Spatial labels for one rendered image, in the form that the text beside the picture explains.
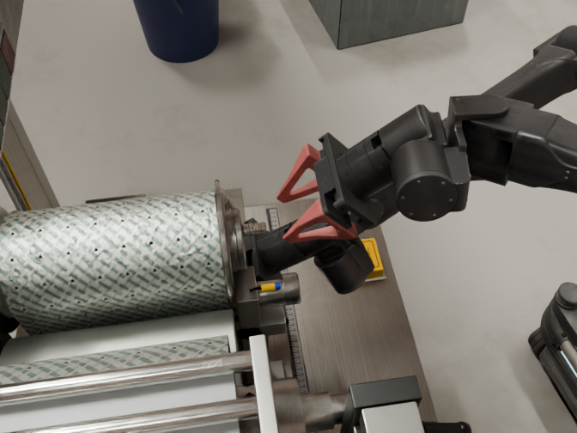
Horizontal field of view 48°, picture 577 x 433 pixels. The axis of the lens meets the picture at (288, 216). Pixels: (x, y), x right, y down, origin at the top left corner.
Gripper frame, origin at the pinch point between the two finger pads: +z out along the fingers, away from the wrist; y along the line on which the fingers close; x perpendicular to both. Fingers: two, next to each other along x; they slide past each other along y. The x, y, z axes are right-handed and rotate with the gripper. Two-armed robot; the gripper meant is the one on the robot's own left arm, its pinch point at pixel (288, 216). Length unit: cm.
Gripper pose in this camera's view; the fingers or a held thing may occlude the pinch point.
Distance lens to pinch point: 74.9
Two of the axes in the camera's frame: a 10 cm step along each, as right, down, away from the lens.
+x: -6.3, -4.0, -6.7
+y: -1.4, -7.9, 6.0
